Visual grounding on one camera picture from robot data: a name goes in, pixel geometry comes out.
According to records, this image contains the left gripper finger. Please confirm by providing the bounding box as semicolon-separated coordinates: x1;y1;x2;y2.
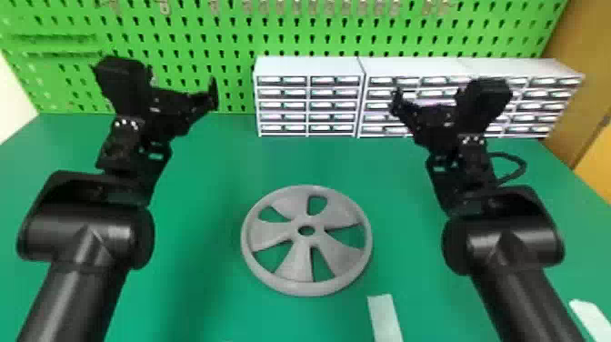
189;75;221;119

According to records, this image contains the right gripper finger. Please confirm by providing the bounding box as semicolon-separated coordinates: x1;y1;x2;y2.
389;89;411;122

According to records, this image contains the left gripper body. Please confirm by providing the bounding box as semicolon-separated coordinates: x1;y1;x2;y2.
139;88;209;146

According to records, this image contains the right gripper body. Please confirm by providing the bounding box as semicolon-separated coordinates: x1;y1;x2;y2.
399;96;463;157

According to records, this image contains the grey wheel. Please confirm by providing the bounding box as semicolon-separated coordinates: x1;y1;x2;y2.
239;184;375;298

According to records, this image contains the white drawer cabinet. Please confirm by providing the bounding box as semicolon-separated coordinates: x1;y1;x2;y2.
357;56;586;140
252;55;366;139

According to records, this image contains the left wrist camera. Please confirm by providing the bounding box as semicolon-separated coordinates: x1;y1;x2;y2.
91;55;155;118

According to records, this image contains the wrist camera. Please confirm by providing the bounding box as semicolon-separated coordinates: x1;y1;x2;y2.
91;55;155;118
453;76;515;137

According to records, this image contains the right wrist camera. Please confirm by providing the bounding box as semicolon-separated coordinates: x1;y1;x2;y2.
453;76;515;137

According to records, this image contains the black cable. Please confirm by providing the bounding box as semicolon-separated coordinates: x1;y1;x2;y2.
489;151;528;186

